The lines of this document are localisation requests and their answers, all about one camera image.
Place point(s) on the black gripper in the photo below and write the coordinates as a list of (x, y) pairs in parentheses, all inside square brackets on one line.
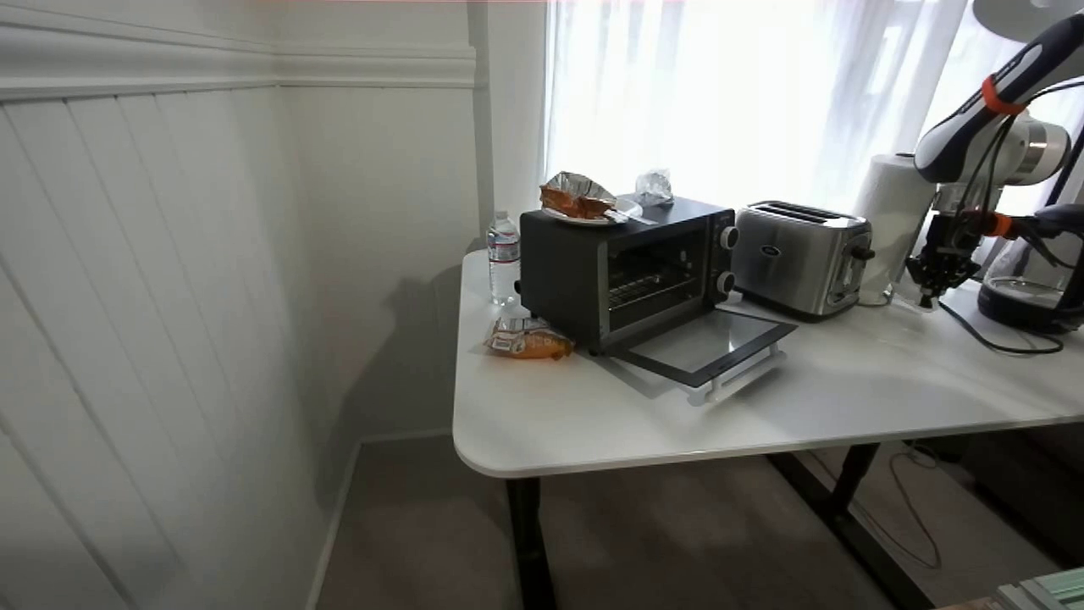
[(950, 240)]

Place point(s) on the white paper towel roll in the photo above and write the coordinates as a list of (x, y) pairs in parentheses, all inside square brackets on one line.
[(894, 225)]

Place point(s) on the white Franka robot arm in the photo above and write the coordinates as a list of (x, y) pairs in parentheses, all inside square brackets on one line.
[(993, 125)]

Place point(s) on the black glass electric kettle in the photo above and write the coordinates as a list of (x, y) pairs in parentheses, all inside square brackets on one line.
[(1035, 282)]

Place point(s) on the silver two-slot toaster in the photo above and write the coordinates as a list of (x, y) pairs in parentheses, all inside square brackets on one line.
[(799, 258)]

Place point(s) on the white sheer curtain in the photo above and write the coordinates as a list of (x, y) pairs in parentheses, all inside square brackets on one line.
[(732, 89)]

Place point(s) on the crumpled clear plastic wrap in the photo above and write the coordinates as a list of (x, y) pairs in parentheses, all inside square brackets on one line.
[(654, 190)]

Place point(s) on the black toaster oven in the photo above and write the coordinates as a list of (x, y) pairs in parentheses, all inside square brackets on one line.
[(614, 275)]

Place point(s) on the pale green box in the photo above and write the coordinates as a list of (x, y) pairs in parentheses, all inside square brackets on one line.
[(1035, 591)]

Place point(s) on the plate with wrapped bread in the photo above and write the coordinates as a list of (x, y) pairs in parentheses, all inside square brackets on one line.
[(576, 194)]

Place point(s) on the bagged bread loaf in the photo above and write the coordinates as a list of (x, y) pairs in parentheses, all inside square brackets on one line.
[(531, 339)]

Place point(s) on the clear plastic water bottle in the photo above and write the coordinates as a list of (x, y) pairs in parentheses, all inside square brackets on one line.
[(503, 265)]

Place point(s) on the black table leg frame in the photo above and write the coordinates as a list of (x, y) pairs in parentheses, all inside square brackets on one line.
[(531, 543)]

